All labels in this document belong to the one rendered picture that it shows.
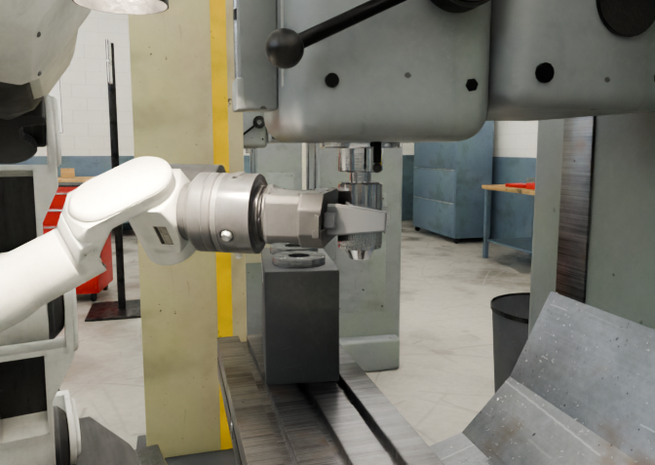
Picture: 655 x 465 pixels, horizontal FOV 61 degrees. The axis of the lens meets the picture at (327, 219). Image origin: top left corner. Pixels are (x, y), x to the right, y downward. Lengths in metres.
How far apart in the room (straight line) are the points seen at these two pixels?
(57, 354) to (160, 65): 1.38
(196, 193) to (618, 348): 0.56
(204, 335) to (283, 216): 1.86
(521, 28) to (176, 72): 1.87
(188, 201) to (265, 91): 0.14
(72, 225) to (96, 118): 9.03
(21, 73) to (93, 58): 8.87
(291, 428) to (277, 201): 0.36
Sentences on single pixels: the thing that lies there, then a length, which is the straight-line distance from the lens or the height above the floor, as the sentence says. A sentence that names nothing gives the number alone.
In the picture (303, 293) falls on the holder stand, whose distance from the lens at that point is 0.90.
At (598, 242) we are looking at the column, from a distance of 0.85.
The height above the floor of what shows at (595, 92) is 1.36.
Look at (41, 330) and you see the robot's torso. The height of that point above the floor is 0.98.
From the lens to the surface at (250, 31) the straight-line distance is 0.56.
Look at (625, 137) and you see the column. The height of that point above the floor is 1.32.
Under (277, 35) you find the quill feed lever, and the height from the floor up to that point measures 1.39.
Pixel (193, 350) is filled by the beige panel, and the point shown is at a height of 0.48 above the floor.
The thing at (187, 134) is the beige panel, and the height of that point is 1.36.
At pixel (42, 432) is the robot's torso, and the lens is 1.31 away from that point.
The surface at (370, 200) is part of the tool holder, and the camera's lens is 0.57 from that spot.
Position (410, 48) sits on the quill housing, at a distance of 0.51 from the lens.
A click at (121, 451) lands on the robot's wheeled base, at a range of 1.56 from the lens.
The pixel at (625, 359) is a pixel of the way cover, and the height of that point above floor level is 1.04.
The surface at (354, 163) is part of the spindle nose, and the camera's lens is 0.57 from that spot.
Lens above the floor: 1.30
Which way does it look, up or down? 7 degrees down
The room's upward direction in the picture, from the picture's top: straight up
